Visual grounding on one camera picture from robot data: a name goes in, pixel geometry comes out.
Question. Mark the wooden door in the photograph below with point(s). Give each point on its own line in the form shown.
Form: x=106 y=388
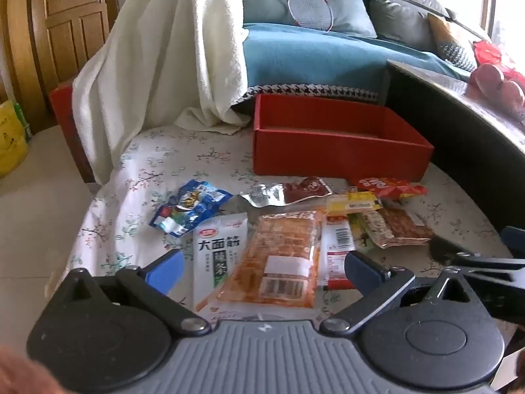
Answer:
x=61 y=28

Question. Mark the yellow bag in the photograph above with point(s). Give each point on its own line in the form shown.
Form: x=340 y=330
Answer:
x=10 y=139

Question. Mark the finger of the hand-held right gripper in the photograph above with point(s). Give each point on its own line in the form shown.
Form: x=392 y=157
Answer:
x=514 y=239
x=445 y=250

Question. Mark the grey sofa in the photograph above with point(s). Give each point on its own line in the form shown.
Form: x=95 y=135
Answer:
x=402 y=16

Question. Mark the teal blanket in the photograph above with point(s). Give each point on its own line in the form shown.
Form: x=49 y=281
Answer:
x=320 y=61

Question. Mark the person's left hand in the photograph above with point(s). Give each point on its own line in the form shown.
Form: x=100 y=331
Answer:
x=20 y=373

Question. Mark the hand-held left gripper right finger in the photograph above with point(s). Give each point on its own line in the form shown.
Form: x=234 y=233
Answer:
x=363 y=269

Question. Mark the white towel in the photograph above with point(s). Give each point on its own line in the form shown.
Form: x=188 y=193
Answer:
x=164 y=49

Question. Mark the red snack packet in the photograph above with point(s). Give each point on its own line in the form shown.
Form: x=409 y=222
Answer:
x=389 y=186

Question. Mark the dark coffee table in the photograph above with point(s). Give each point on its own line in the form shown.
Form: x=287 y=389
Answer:
x=459 y=131

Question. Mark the pink wrapped fruits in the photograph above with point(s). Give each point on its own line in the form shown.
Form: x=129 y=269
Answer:
x=500 y=86

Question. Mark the yellow snack packet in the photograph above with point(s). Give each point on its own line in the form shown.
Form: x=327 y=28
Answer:
x=352 y=203

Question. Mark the clear orange snack packet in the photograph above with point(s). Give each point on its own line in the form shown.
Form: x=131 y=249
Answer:
x=283 y=246

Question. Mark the orange patterned pillow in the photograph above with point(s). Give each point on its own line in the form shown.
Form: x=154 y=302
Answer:
x=453 y=45

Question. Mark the blue snack packet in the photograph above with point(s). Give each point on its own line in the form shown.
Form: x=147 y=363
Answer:
x=188 y=209

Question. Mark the white red-label snack packet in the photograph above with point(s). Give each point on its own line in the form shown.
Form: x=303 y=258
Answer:
x=338 y=238

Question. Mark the grey-teal sofa cushion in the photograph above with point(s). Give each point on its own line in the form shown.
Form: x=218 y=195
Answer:
x=266 y=4

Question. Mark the red plastic bag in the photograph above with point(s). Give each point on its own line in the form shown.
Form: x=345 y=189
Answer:
x=490 y=53

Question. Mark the silver maroon snack packet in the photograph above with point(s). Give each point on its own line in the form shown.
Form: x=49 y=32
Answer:
x=303 y=188

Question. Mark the floral tablecloth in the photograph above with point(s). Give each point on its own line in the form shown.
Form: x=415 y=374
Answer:
x=164 y=156

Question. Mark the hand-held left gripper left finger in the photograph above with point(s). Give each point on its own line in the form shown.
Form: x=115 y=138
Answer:
x=168 y=271

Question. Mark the red cardboard box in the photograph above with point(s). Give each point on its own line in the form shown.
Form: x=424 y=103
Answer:
x=328 y=147

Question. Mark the clear brown snack packet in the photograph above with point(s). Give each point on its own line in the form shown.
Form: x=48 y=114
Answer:
x=398 y=225

